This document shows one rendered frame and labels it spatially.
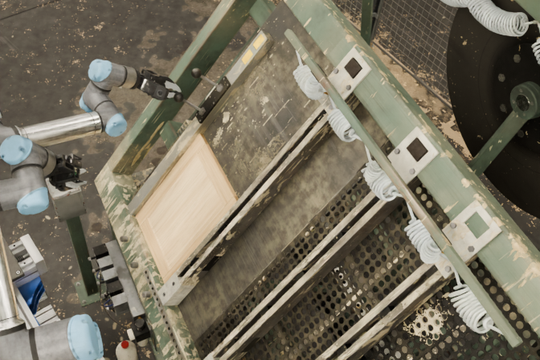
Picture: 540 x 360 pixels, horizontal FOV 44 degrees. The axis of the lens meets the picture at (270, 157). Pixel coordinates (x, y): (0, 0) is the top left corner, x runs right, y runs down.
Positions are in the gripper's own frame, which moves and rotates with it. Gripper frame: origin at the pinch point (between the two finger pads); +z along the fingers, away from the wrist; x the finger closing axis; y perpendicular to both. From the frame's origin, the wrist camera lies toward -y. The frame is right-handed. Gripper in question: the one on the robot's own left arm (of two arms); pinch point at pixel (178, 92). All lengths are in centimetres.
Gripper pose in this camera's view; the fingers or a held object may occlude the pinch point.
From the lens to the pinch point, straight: 248.9
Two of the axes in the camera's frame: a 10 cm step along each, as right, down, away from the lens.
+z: 6.8, 1.3, 7.2
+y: -6.1, -4.4, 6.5
